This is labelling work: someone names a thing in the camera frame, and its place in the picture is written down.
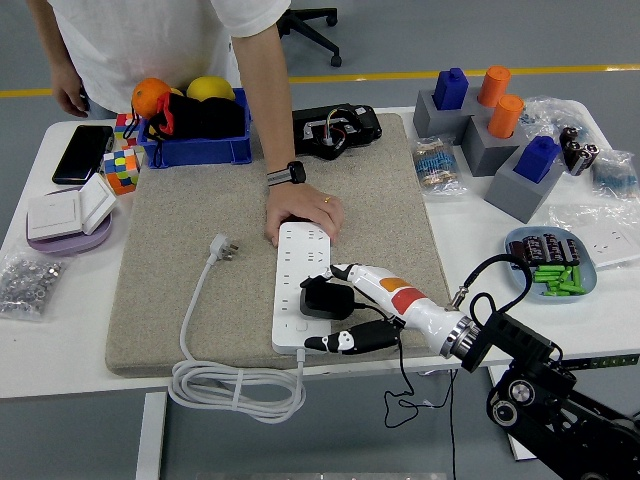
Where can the grey block holder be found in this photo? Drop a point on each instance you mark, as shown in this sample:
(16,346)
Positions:
(480,155)
(430,125)
(480,111)
(510,195)

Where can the person's left forearm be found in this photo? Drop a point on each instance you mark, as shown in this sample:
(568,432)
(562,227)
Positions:
(270,100)

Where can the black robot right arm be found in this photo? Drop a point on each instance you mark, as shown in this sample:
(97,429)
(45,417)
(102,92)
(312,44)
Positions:
(520,340)

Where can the pile of green batteries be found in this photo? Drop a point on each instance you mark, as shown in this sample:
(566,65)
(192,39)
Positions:
(560,280)

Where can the blue square peg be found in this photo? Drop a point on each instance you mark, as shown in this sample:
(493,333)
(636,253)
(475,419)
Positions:
(450,90)
(537,160)

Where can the black grey wristwatch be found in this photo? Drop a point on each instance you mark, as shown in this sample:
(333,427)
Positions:
(287,174)

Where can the flat white wall switch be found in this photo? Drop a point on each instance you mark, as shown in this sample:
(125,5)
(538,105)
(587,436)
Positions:
(52,215)

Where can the pile of dark capacitors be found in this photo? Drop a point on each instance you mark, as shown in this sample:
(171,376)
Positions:
(545,247)

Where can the blue plastic bin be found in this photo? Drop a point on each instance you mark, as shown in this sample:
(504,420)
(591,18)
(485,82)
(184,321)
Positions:
(200,150)

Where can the orange cylinder peg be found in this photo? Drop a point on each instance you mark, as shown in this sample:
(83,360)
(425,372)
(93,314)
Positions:
(494,85)
(505,117)

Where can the black plug adapter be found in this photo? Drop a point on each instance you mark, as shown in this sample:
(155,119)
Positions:
(325,302)

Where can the yellow lemon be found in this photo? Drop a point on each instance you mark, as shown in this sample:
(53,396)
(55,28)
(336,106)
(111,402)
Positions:
(210,87)

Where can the white power strip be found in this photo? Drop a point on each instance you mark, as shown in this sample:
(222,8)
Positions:
(295,250)

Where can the bag of striped resistors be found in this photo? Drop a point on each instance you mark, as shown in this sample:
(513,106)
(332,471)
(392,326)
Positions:
(435,167)

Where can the bundle of black capacitors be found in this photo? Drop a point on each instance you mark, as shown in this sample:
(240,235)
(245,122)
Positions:
(580,152)

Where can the orange fruit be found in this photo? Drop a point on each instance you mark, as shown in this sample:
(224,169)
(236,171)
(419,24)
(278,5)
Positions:
(147,95)

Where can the bag of metal nuts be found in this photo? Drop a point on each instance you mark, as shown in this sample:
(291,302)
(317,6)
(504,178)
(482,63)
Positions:
(27,282)

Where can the small colourful puzzle cube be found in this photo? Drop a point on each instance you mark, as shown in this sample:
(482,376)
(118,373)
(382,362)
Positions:
(125,130)

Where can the purple plate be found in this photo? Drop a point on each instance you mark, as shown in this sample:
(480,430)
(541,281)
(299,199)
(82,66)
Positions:
(65,246)

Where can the black table control panel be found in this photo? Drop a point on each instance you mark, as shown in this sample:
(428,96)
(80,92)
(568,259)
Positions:
(610,361)

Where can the person's right forearm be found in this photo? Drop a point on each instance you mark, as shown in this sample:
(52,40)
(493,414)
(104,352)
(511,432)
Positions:
(50,35)

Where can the person's right hand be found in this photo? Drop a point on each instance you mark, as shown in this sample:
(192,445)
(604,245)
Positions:
(70,90)

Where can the tilted white wall switch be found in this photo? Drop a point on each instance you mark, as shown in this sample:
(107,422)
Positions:
(97,202)

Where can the black office chair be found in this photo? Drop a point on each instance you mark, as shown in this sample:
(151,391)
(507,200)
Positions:
(336,61)

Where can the large colourful puzzle cube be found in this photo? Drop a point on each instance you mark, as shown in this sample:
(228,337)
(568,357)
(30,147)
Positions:
(122,172)

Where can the black smartphone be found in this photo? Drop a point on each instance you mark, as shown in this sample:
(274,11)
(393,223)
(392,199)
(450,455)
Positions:
(82,152)

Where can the clear bag of small parts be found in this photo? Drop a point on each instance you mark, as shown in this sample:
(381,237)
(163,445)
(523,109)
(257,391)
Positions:
(545,117)

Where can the clear bag with white socket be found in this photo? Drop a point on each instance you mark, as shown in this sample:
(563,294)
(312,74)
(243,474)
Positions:
(615,240)

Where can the clear bag of blue resistors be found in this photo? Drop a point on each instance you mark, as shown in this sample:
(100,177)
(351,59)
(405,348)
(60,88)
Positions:
(615,175)

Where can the person's left hand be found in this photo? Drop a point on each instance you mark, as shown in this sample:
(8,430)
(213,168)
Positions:
(300,202)

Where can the grey-brown mat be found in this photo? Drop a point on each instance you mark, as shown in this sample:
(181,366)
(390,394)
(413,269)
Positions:
(200,200)

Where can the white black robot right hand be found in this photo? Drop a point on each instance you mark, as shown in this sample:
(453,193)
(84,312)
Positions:
(415,302)

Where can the person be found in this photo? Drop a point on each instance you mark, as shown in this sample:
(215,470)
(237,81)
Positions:
(150,40)

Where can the light blue plate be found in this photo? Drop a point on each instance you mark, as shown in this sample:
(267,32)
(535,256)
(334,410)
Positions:
(590,280)

